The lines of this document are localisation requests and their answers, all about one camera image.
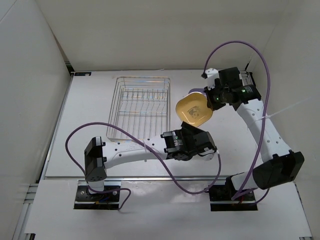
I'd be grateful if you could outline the purple panda plate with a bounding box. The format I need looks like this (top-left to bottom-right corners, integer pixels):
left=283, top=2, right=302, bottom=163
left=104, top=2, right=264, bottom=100
left=187, top=88, right=207, bottom=99

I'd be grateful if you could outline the yellow plate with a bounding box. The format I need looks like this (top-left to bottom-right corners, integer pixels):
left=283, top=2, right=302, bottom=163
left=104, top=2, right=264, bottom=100
left=175, top=92, right=213, bottom=127

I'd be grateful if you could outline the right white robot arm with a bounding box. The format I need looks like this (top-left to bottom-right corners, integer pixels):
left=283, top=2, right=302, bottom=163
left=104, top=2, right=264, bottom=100
left=202, top=67, right=305, bottom=200

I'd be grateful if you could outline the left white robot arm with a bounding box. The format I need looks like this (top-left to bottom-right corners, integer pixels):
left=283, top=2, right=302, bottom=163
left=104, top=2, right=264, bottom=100
left=84, top=122, right=217, bottom=200

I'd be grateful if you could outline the white zip tie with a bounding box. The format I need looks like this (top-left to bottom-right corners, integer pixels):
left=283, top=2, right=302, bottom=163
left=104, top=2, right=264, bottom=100
left=249, top=97, right=313, bottom=127

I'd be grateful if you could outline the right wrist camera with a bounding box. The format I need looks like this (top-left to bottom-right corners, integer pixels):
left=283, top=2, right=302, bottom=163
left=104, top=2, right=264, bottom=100
left=201, top=68, right=220, bottom=90

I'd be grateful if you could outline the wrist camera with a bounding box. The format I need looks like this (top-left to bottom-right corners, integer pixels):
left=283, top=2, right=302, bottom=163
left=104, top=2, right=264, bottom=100
left=198, top=147, right=219, bottom=161
left=201, top=68, right=220, bottom=90

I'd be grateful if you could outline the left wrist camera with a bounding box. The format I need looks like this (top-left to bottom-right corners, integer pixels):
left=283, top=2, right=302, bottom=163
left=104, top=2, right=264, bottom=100
left=198, top=147, right=219, bottom=161

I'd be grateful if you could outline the metal wire dish rack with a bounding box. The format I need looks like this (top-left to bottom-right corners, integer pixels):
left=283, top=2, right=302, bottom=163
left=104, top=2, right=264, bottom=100
left=108, top=76, right=171, bottom=139

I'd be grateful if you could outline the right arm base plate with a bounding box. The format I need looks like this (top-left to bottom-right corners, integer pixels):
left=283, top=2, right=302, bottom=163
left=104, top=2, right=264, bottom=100
left=205, top=185, right=258, bottom=212

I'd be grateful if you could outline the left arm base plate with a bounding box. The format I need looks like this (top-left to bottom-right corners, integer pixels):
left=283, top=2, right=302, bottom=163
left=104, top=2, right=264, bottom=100
left=73, top=181, right=121, bottom=210

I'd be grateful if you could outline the aluminium rail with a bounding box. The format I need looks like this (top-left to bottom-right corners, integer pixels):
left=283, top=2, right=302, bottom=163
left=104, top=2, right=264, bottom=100
left=44, top=176, right=233, bottom=181

